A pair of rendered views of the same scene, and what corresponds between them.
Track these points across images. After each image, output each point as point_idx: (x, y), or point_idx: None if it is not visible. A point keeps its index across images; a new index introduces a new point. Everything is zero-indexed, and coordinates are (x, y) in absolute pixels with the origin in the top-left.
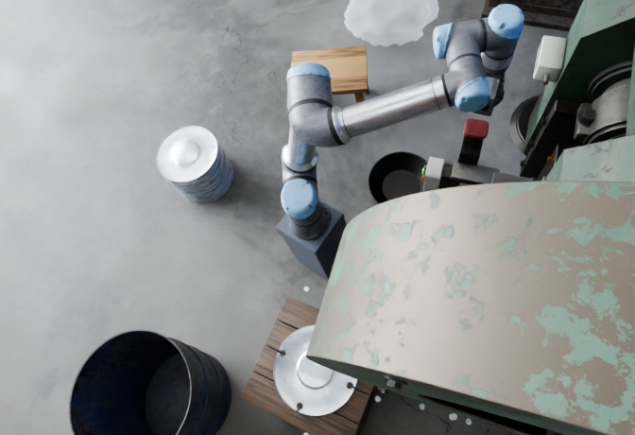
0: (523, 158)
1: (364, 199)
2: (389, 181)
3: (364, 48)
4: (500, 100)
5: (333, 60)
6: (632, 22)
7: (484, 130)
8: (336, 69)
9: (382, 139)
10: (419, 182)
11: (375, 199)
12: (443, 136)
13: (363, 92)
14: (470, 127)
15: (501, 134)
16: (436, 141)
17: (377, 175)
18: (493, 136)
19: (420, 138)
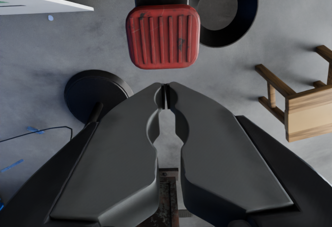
0: (113, 71)
1: None
2: (230, 13)
3: (290, 139)
4: (26, 196)
5: (326, 122)
6: None
7: (137, 34)
8: (323, 113)
9: (242, 57)
10: (200, 20)
11: None
12: (186, 74)
13: (290, 95)
14: (182, 36)
15: (138, 87)
16: (191, 67)
17: (246, 14)
18: (144, 84)
19: (205, 67)
